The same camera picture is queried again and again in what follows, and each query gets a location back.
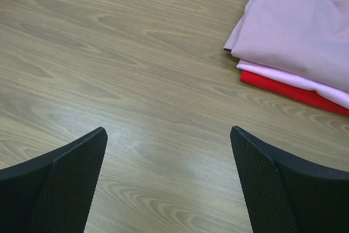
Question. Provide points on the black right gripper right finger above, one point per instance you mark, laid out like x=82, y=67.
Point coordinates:
x=286, y=193

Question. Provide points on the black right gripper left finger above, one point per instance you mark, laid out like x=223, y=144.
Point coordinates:
x=54, y=191

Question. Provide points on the red folded shirt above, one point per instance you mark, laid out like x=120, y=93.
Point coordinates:
x=301, y=95

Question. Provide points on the light pink folded shirt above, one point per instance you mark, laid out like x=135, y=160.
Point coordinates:
x=335, y=95

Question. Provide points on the dusty pink folded shirt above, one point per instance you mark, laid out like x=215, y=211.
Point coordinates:
x=308, y=38

